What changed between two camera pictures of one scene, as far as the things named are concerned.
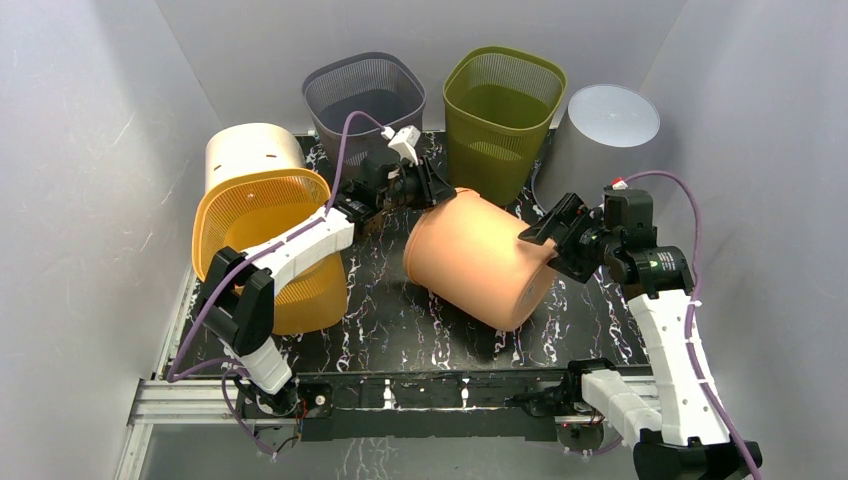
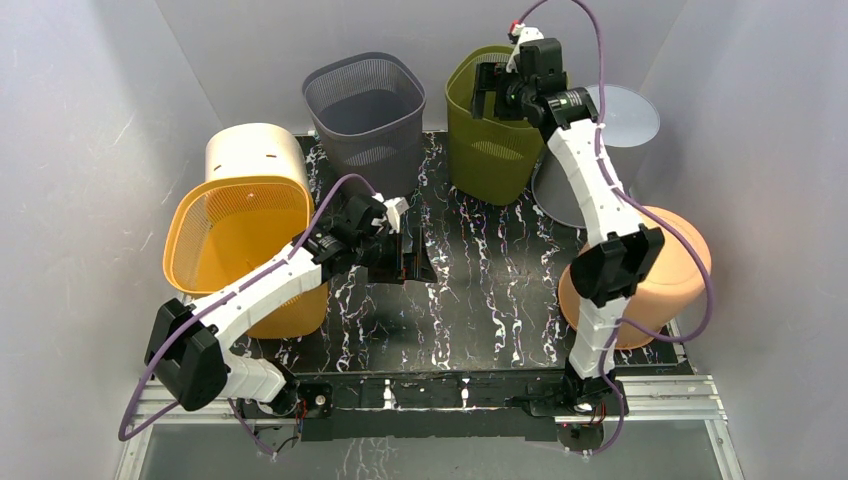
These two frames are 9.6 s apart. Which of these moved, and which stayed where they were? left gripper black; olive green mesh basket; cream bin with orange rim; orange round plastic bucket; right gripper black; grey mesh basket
Moved: right gripper black; orange round plastic bucket; left gripper black
Stayed: olive green mesh basket; grey mesh basket; cream bin with orange rim
